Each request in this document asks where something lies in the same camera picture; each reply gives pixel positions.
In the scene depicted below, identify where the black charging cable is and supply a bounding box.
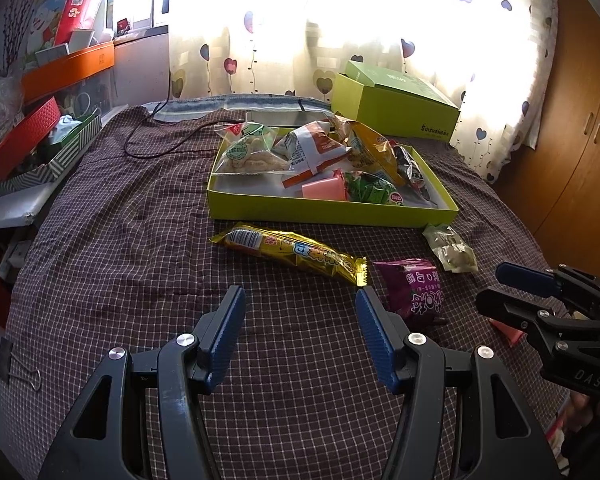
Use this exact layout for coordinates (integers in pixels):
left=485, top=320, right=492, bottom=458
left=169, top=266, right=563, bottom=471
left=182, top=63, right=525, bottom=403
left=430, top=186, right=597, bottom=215
left=124, top=50, right=248, bottom=158

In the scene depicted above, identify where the pale teal cloth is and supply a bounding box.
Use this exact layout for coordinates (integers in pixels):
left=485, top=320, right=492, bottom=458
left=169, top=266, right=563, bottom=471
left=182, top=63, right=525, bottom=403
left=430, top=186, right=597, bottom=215
left=55, top=114, right=83, bottom=136

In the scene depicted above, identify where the lime green gift box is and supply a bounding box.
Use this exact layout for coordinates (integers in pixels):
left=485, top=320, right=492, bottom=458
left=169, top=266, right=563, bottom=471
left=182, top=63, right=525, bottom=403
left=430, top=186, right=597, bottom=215
left=330, top=72, right=462, bottom=143

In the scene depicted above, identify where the green striped box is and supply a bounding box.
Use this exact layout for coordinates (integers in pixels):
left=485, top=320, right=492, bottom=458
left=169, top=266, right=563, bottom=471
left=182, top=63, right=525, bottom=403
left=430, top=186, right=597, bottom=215
left=0, top=112, right=103, bottom=198

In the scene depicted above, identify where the small white box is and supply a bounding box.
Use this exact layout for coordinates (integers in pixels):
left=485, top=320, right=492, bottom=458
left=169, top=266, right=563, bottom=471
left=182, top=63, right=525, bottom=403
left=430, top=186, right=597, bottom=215
left=34, top=30, right=97, bottom=67

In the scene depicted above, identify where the pink snack packet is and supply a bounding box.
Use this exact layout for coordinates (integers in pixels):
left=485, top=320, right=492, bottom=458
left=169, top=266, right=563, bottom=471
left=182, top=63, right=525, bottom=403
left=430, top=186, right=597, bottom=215
left=301, top=170, right=353, bottom=202

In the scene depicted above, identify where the clear plastic bag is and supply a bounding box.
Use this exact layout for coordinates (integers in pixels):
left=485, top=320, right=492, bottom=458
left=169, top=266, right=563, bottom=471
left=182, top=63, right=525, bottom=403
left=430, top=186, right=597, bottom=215
left=0, top=72, right=26, bottom=146

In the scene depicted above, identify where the purple snack packet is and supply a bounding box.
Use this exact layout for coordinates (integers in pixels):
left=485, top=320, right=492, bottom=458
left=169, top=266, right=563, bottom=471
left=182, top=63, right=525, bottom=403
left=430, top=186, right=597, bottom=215
left=372, top=257, right=448, bottom=326

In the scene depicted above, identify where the long yellow snack packet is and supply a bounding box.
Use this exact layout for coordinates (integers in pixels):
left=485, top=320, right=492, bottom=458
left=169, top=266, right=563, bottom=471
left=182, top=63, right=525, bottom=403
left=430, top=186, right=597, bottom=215
left=210, top=221, right=368, bottom=288

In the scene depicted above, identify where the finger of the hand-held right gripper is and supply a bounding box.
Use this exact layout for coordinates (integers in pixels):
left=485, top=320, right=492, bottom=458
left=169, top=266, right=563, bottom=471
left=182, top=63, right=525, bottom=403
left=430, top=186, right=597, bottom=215
left=476, top=287, right=600, bottom=356
left=496, top=261, right=600, bottom=321

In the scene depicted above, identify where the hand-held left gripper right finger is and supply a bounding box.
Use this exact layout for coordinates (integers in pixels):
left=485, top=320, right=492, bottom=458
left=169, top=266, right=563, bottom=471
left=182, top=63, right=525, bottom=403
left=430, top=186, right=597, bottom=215
left=355, top=286, right=561, bottom=480

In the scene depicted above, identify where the black binder clip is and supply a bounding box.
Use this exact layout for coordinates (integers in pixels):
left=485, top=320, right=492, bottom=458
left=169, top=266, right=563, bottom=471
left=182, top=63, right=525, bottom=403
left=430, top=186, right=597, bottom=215
left=0, top=337, right=42, bottom=391

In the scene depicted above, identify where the white orange snack packet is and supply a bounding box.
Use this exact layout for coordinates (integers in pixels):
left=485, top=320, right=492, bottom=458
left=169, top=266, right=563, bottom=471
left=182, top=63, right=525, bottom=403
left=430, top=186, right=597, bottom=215
left=272, top=121, right=353, bottom=188

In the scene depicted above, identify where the white board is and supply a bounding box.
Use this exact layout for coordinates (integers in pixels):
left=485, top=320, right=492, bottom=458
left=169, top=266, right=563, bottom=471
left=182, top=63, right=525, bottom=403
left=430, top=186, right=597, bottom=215
left=0, top=180, right=56, bottom=231

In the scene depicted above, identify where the shallow lime green tray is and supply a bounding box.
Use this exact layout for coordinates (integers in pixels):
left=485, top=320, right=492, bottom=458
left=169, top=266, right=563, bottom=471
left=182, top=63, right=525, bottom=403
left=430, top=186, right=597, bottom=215
left=206, top=122, right=460, bottom=227

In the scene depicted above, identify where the blue denim cloth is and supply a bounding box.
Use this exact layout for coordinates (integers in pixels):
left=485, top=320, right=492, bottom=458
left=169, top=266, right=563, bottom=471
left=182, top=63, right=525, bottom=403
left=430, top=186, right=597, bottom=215
left=140, top=92, right=333, bottom=126

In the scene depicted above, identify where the cartoon print box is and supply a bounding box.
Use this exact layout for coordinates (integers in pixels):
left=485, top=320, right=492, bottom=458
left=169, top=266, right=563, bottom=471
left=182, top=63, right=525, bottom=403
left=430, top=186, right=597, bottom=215
left=0, top=0, right=81, bottom=71

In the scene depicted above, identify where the yellow chip bag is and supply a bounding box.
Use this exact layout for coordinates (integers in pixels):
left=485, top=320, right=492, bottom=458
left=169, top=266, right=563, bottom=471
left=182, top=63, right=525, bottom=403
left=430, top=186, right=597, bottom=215
left=332, top=116, right=406, bottom=186

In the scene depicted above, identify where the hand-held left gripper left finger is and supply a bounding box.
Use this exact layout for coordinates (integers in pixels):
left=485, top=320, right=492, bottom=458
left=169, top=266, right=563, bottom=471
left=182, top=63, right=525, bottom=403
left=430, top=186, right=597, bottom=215
left=37, top=285, right=247, bottom=480

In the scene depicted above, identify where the orange box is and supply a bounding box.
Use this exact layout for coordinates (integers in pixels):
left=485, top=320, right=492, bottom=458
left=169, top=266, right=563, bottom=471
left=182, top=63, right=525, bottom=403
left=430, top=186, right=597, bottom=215
left=20, top=40, right=116, bottom=106

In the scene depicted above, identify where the brown checked blanket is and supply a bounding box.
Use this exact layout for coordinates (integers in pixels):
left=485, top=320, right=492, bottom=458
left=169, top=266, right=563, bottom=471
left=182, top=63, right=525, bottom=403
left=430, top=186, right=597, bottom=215
left=0, top=105, right=576, bottom=480

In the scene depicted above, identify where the green box lid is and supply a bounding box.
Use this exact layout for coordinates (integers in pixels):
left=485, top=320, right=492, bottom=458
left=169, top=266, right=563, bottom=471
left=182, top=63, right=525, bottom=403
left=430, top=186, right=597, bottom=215
left=345, top=59, right=458, bottom=110

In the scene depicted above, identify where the black smartphone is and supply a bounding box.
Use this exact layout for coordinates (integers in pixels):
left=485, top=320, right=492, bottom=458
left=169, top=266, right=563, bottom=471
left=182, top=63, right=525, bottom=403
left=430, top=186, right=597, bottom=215
left=245, top=110, right=333, bottom=128

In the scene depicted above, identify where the red perforated box lid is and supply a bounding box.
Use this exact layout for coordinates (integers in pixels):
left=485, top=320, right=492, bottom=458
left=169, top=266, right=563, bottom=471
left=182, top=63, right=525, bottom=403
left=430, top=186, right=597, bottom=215
left=0, top=96, right=62, bottom=181

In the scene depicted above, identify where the clear bag of snacks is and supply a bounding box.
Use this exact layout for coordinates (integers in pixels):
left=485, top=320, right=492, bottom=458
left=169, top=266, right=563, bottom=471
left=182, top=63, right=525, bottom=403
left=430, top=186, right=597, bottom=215
left=212, top=122, right=290, bottom=176

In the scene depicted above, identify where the red snack packet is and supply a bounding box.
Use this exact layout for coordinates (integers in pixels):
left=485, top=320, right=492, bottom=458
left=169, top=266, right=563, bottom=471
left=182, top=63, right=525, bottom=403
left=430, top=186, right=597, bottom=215
left=490, top=317, right=528, bottom=348

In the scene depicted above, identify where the dark snack packet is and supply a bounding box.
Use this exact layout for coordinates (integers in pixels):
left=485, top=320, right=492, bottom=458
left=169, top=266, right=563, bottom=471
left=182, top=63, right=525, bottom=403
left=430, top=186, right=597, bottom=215
left=392, top=144, right=438, bottom=206

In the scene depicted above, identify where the clear storage bin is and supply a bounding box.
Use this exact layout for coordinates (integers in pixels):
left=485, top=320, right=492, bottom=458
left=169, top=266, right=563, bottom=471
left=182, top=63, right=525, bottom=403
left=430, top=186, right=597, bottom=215
left=55, top=67, right=131, bottom=121

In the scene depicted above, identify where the heart print curtain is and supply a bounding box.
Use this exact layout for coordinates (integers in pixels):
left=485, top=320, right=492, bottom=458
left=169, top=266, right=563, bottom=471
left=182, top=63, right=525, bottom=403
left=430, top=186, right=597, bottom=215
left=167, top=0, right=556, bottom=186

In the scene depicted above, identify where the pale green snack packet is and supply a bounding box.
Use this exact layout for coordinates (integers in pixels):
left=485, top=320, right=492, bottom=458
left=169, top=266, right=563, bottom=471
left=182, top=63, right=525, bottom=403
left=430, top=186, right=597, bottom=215
left=422, top=222, right=480, bottom=273

